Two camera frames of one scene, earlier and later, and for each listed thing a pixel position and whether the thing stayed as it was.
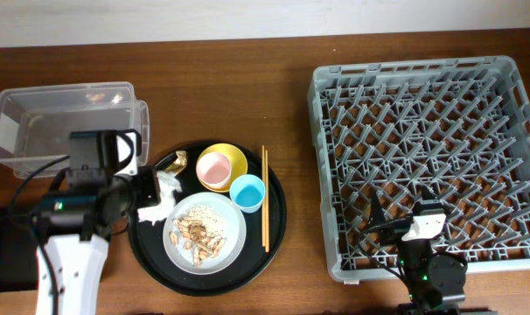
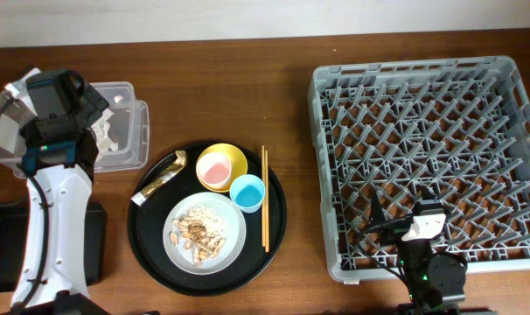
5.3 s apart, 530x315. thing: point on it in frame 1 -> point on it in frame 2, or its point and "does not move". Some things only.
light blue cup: (247, 192) does not move
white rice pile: (205, 214) does not move
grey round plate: (234, 230) does not move
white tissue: (167, 184) -> (101, 129)
